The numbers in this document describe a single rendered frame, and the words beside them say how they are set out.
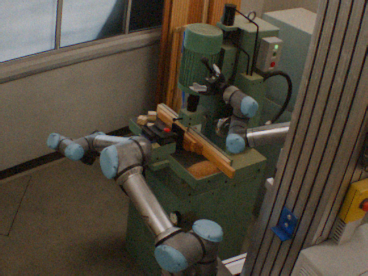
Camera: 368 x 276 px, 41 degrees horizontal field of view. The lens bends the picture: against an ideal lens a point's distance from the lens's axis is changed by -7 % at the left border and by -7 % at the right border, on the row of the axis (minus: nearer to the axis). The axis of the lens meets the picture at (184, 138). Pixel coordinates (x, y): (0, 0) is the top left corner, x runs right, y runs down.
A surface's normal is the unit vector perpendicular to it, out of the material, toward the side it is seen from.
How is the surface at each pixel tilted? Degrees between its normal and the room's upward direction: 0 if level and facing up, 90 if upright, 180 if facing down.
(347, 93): 90
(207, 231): 8
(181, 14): 87
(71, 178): 0
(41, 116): 90
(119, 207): 0
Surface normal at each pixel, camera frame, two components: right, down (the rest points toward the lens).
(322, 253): 0.14, -0.85
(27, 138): 0.69, 0.46
